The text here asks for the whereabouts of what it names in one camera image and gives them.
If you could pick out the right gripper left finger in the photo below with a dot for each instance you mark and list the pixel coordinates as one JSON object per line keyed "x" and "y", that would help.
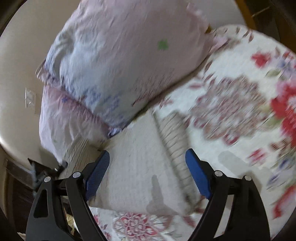
{"x": 55, "y": 198}

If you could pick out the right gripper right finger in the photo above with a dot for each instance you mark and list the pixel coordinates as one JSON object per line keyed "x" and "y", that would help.
{"x": 235, "y": 210}

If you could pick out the beige ribbed knit garment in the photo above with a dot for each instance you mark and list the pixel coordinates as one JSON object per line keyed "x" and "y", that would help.
{"x": 147, "y": 172}

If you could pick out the yellow plastic bag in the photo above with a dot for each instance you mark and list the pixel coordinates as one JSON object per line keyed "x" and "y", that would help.
{"x": 70, "y": 221}

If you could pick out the floral bedspread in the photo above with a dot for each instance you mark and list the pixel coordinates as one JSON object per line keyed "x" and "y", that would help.
{"x": 239, "y": 114}

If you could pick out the pink pillow with blue print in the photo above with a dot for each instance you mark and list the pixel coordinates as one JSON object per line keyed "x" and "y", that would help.
{"x": 116, "y": 56}

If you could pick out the white wall socket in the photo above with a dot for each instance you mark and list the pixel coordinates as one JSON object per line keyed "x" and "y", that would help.
{"x": 30, "y": 99}

